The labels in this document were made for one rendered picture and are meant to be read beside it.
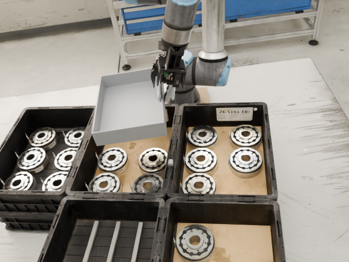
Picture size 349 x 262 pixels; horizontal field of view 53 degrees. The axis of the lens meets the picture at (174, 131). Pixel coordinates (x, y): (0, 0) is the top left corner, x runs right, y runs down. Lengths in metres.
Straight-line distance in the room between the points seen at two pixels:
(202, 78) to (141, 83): 0.33
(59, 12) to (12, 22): 0.52
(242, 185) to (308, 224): 0.25
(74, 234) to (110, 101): 0.42
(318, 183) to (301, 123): 0.30
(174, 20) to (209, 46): 0.53
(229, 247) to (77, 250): 0.43
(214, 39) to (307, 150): 0.54
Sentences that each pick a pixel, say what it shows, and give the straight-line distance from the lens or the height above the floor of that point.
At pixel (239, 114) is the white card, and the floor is 0.89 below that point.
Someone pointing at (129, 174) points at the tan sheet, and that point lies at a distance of 1.20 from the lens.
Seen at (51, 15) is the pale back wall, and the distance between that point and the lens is 4.08.
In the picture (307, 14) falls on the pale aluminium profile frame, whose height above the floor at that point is 0.29.
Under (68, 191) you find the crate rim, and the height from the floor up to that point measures 0.93.
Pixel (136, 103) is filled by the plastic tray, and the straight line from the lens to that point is 1.11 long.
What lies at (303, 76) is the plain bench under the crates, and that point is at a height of 0.70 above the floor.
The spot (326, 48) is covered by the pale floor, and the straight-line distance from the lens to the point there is 3.35.
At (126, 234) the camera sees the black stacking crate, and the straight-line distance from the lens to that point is 1.07.
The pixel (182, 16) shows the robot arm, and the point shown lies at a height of 1.34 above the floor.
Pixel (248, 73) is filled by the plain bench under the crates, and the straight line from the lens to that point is 1.78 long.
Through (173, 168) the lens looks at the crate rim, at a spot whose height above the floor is 0.92.
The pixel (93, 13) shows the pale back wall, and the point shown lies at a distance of 3.98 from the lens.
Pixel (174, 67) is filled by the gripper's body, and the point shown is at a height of 1.21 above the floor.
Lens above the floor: 1.73
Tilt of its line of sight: 43 degrees down
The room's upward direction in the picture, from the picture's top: 9 degrees counter-clockwise
